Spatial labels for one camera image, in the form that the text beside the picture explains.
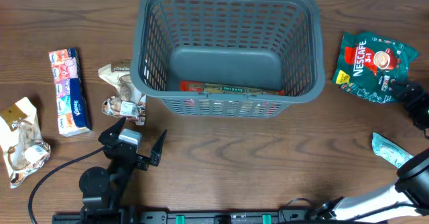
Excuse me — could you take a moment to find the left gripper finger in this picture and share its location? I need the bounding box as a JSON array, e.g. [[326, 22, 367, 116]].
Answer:
[[149, 129, 168, 166], [98, 117, 126, 144]]

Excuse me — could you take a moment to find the green Nescafe coffee bag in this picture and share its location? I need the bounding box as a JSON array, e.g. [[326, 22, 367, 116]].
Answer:
[[332, 32, 420, 104]]

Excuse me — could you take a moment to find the light teal small packet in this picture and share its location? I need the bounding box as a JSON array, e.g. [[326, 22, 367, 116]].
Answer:
[[371, 132, 413, 168]]

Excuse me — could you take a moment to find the orange red noodle packet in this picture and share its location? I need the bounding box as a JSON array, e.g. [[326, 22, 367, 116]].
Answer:
[[180, 80, 284, 96]]

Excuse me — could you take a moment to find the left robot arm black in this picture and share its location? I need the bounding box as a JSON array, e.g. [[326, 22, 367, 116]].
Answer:
[[79, 117, 167, 211]]

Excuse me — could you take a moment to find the beige mushroom snack bag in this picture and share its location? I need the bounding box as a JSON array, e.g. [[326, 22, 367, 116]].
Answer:
[[98, 60, 147, 126]]

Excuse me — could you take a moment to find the Kleenex tissue multipack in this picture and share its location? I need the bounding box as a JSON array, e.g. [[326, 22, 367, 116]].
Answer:
[[49, 48, 92, 137]]

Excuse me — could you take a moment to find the beige snack bag far left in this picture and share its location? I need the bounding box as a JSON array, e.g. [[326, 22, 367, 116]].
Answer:
[[1, 97, 51, 188]]

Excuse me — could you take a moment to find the grey plastic basket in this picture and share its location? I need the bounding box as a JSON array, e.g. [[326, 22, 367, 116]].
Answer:
[[130, 0, 325, 118]]

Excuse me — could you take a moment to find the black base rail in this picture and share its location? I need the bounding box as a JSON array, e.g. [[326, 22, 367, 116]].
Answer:
[[52, 207, 389, 224]]

